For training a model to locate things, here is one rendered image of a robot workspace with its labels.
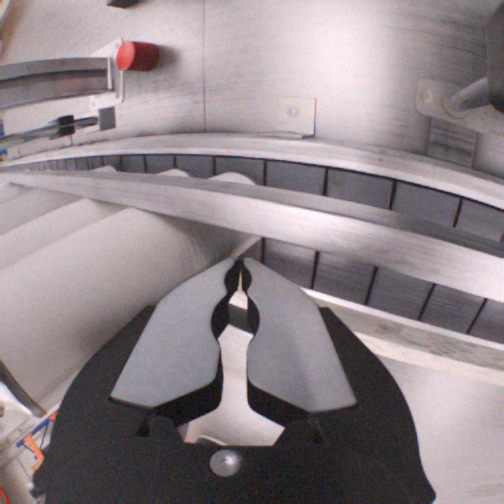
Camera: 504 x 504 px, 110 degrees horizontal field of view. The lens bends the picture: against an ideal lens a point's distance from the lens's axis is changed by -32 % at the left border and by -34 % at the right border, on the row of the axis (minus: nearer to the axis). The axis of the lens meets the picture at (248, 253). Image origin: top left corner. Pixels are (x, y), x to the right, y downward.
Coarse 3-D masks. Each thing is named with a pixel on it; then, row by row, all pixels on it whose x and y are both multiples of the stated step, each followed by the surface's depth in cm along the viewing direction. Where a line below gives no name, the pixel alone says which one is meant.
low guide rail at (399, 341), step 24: (240, 288) 17; (336, 312) 14; (360, 312) 14; (360, 336) 13; (384, 336) 12; (408, 336) 12; (432, 336) 12; (408, 360) 12; (432, 360) 11; (456, 360) 10; (480, 360) 10
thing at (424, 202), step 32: (64, 160) 29; (96, 160) 25; (128, 160) 22; (160, 160) 20; (192, 160) 18; (224, 160) 17; (256, 160) 16; (320, 192) 14; (352, 192) 13; (384, 192) 12; (416, 192) 11; (448, 192) 13; (448, 224) 11; (480, 224) 10; (256, 256) 19; (288, 256) 17; (320, 256) 16; (320, 288) 17; (352, 288) 16; (384, 288) 15; (416, 288) 13; (448, 288) 12; (448, 320) 13; (480, 320) 12
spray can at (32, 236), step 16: (192, 176) 18; (64, 208) 12; (80, 208) 12; (96, 208) 12; (112, 208) 13; (32, 224) 10; (48, 224) 10; (64, 224) 11; (80, 224) 11; (0, 240) 8; (16, 240) 9; (32, 240) 9; (48, 240) 10; (0, 256) 8; (16, 256) 9
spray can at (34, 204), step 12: (108, 168) 22; (36, 192) 16; (48, 192) 17; (60, 192) 18; (0, 204) 14; (12, 204) 14; (24, 204) 15; (36, 204) 16; (48, 204) 17; (60, 204) 18; (0, 216) 13; (12, 216) 14; (24, 216) 15; (36, 216) 16; (0, 228) 13; (12, 228) 14
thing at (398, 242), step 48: (96, 192) 12; (144, 192) 10; (192, 192) 8; (240, 192) 8; (288, 192) 8; (288, 240) 7; (336, 240) 6; (384, 240) 6; (432, 240) 5; (480, 240) 5; (480, 288) 5
